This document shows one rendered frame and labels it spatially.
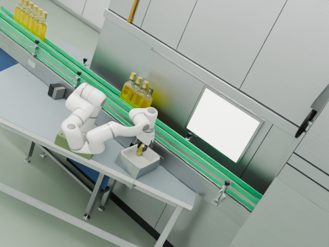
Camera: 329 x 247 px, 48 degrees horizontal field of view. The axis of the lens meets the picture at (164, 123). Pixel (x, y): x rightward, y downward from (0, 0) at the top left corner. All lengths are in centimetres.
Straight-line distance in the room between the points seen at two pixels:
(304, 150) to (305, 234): 43
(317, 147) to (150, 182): 98
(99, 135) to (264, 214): 94
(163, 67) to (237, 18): 58
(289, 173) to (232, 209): 52
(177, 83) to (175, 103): 14
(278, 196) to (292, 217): 12
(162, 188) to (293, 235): 78
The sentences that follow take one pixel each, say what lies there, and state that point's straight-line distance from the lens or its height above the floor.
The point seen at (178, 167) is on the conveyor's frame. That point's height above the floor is 82.
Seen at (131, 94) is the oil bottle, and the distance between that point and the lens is 247.
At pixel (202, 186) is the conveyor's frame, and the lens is 230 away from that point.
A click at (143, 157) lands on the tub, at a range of 238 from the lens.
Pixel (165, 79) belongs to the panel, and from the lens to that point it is 248.
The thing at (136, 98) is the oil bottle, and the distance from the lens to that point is 245.
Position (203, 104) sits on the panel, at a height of 120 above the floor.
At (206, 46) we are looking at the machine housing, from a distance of 234.
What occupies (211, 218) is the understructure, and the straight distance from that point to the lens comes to 262.
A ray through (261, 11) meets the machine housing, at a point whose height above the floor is 185.
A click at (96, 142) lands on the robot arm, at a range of 190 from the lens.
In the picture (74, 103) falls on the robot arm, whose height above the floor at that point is 107.
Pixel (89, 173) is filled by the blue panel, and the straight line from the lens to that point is 276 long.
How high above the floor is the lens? 206
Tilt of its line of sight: 27 degrees down
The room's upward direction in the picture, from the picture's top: 24 degrees clockwise
